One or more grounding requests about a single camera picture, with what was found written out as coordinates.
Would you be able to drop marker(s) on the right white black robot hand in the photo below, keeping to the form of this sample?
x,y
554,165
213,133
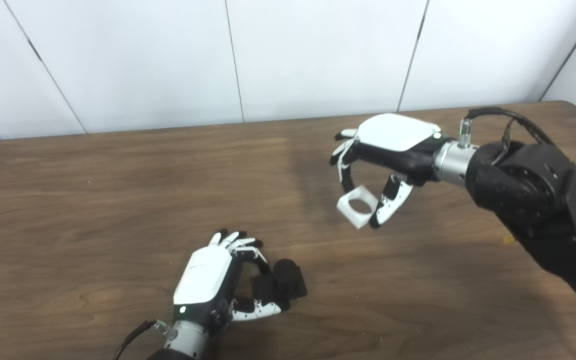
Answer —
x,y
398,132

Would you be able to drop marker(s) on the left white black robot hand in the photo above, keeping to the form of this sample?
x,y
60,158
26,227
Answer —
x,y
203,275

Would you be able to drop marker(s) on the black peg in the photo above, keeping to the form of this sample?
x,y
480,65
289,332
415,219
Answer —
x,y
285,280

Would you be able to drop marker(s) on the white square piece with hole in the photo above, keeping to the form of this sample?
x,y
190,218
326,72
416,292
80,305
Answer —
x,y
355,219

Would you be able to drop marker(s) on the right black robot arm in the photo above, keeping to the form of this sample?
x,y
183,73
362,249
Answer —
x,y
533,195

